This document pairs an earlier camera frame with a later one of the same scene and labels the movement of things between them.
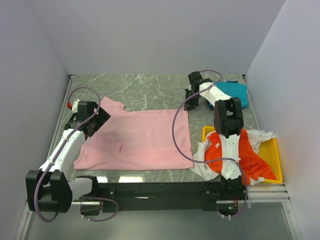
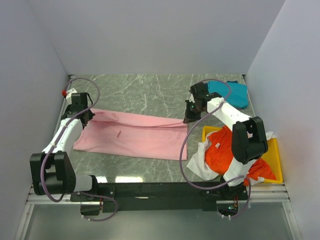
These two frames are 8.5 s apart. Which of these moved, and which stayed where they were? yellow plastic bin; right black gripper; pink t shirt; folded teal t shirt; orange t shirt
Moved: pink t shirt; right black gripper
Stayed: orange t shirt; yellow plastic bin; folded teal t shirt
